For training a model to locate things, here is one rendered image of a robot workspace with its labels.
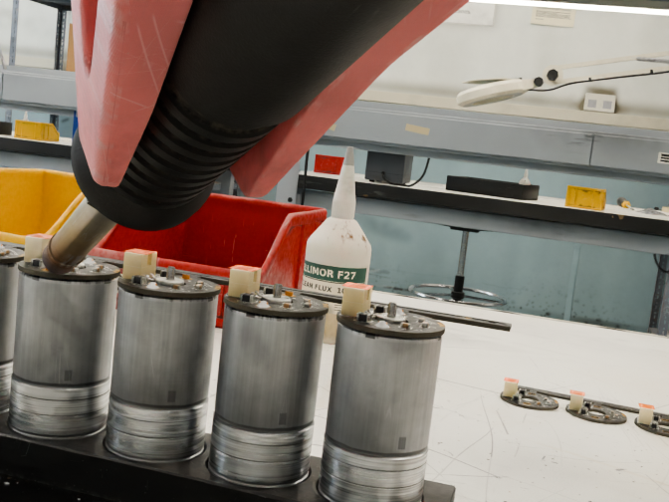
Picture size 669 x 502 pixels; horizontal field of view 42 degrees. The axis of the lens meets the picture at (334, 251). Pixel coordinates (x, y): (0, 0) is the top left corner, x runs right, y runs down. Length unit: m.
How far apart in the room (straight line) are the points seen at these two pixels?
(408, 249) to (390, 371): 4.45
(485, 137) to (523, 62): 2.18
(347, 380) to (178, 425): 0.05
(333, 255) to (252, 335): 0.24
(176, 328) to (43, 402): 0.04
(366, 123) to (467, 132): 0.28
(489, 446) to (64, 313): 0.17
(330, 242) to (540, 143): 2.00
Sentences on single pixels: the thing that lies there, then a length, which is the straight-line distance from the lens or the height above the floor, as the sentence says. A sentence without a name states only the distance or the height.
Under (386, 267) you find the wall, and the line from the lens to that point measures 4.67.
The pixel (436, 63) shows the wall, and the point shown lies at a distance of 4.63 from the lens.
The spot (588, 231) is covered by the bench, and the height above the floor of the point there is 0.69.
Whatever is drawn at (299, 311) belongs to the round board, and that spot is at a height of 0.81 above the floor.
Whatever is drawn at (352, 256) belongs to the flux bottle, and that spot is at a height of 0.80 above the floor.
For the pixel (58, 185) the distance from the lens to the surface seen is 0.64.
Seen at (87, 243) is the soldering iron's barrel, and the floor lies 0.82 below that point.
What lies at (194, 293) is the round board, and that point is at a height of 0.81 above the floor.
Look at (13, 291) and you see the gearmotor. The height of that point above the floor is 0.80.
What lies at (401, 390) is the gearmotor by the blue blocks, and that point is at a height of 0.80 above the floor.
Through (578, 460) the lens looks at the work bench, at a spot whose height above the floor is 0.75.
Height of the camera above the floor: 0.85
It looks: 7 degrees down
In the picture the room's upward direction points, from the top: 7 degrees clockwise
